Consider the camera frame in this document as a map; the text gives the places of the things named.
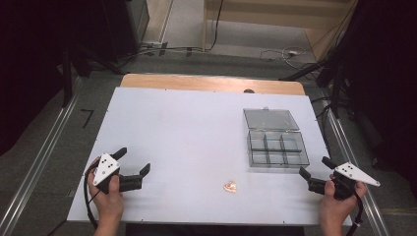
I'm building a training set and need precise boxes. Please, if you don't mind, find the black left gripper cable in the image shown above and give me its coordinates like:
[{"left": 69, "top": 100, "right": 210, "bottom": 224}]
[{"left": 83, "top": 162, "right": 101, "bottom": 231}]

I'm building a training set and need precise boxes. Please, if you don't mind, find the black hanging cable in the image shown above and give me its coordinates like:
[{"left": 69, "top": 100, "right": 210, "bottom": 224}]
[{"left": 208, "top": 0, "right": 225, "bottom": 52}]

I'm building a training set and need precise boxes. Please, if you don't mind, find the person's right hand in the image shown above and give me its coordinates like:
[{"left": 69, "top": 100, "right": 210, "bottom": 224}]
[{"left": 319, "top": 174, "right": 369, "bottom": 226}]

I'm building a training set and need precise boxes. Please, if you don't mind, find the small orange pink trinket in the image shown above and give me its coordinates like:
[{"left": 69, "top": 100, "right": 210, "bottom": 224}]
[{"left": 223, "top": 180, "right": 238, "bottom": 194}]

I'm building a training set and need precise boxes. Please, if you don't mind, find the person's left hand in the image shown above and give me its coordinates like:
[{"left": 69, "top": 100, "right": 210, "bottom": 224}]
[{"left": 87, "top": 157, "right": 126, "bottom": 227}]

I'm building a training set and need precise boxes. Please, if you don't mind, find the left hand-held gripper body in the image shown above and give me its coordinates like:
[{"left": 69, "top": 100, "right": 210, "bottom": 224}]
[{"left": 92, "top": 152, "right": 144, "bottom": 195}]

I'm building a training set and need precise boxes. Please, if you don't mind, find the light wooden shelf unit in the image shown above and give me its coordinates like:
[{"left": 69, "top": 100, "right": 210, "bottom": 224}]
[{"left": 201, "top": 0, "right": 359, "bottom": 62}]

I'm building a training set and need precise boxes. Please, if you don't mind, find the white board table cover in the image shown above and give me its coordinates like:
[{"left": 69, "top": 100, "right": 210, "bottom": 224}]
[{"left": 66, "top": 86, "right": 353, "bottom": 228}]

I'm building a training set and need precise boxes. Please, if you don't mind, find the clear plastic compartment box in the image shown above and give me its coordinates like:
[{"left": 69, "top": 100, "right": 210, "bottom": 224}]
[{"left": 242, "top": 106, "right": 311, "bottom": 174}]

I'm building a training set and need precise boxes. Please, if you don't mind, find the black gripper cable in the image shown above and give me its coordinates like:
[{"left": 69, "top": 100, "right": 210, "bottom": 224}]
[
  {"left": 83, "top": 162, "right": 101, "bottom": 231},
  {"left": 345, "top": 192, "right": 365, "bottom": 236}
]

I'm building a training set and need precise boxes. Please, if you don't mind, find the metal floor rail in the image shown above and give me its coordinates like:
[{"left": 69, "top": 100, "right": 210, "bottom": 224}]
[
  {"left": 0, "top": 77, "right": 83, "bottom": 236},
  {"left": 326, "top": 107, "right": 391, "bottom": 236}
]

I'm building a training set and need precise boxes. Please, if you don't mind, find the white floor cable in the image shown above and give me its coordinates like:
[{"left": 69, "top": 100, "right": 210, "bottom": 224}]
[{"left": 260, "top": 45, "right": 309, "bottom": 71}]

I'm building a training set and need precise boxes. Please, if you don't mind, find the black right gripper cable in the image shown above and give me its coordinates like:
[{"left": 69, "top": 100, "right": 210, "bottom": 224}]
[{"left": 345, "top": 192, "right": 365, "bottom": 236}]

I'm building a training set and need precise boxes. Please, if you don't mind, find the wooden table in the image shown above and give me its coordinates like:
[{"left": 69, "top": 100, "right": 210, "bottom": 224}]
[{"left": 119, "top": 73, "right": 307, "bottom": 96}]

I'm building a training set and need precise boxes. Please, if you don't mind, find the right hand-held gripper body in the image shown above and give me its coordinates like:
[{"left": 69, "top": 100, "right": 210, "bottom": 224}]
[{"left": 308, "top": 162, "right": 382, "bottom": 202}]

